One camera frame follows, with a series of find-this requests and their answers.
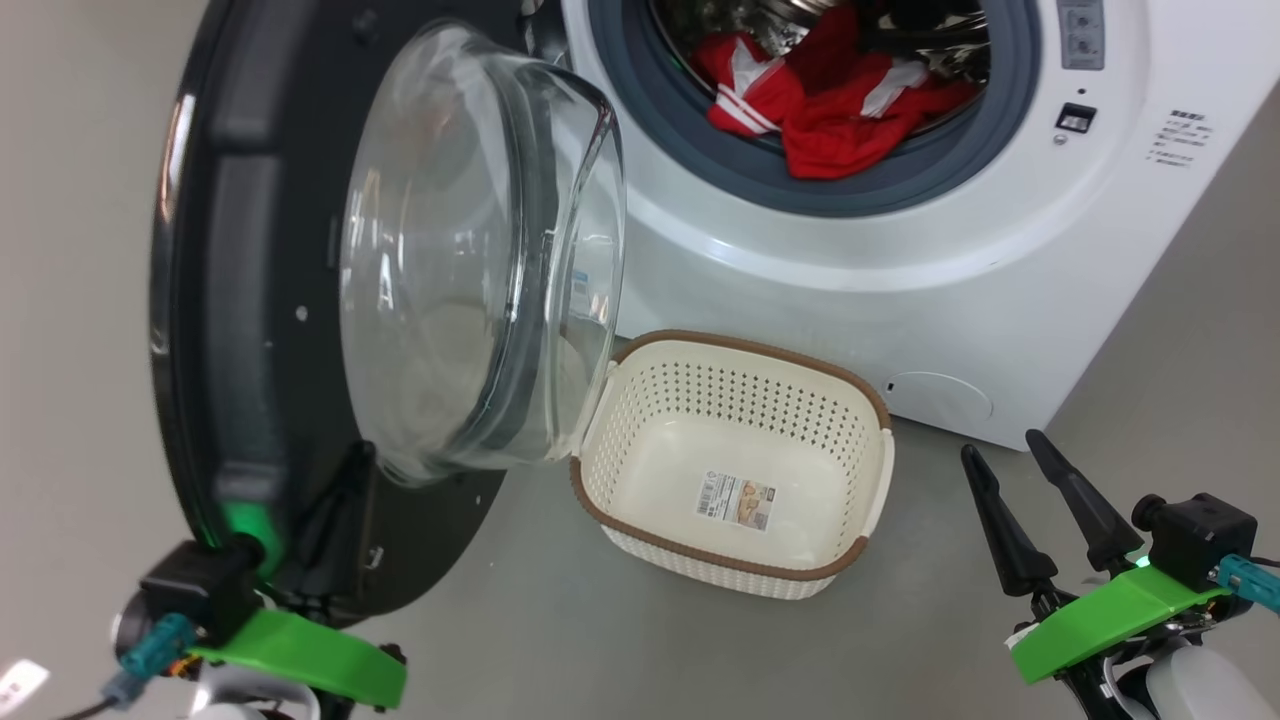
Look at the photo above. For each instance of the red garment with white panel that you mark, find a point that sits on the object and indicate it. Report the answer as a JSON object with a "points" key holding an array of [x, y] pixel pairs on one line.
{"points": [[850, 135]]}

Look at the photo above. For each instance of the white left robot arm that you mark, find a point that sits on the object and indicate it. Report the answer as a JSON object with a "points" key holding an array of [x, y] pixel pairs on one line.
{"points": [[240, 697]]}

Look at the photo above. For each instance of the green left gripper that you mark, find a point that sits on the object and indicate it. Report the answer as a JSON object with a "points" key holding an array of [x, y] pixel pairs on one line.
{"points": [[310, 650]]}

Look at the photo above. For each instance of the metal door hinge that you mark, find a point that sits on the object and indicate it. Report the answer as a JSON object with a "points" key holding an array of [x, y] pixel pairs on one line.
{"points": [[540, 30]]}

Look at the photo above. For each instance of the white washing machine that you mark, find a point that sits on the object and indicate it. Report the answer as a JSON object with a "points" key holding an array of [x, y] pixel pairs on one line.
{"points": [[900, 290]]}

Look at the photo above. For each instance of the printed warning text label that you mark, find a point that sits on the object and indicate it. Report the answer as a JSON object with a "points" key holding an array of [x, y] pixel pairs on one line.
{"points": [[1180, 140]]}

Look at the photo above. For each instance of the round drain filter cover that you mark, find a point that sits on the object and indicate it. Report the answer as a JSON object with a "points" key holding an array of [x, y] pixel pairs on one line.
{"points": [[940, 398]]}

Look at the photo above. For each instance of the cream perforated laundry basket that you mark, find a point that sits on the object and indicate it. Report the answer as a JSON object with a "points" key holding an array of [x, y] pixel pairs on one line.
{"points": [[640, 420]]}

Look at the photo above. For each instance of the black round glass washer door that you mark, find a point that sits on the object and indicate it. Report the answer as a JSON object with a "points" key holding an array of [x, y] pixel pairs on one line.
{"points": [[250, 300]]}

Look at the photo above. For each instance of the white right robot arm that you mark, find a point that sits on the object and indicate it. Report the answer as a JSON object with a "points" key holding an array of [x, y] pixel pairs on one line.
{"points": [[1200, 685]]}

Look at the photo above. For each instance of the washing machine drum interior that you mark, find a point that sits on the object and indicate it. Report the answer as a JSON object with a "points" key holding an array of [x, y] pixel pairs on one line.
{"points": [[930, 40]]}

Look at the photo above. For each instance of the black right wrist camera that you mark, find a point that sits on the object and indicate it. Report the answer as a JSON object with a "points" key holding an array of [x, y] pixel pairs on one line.
{"points": [[1200, 535]]}

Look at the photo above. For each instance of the grey instruction sticker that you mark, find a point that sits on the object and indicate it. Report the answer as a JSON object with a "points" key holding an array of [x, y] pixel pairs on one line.
{"points": [[1081, 35]]}

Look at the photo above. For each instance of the product label sticker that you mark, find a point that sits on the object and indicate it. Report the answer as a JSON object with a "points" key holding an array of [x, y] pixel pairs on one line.
{"points": [[737, 502]]}

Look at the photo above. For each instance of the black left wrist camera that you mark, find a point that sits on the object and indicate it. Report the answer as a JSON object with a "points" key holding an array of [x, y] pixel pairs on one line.
{"points": [[200, 585]]}

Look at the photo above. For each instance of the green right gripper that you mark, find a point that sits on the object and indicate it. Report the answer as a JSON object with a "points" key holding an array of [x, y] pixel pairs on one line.
{"points": [[1110, 615]]}

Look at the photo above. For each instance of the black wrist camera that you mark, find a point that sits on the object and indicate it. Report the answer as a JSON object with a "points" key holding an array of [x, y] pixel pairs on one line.
{"points": [[200, 585], [1200, 535]]}

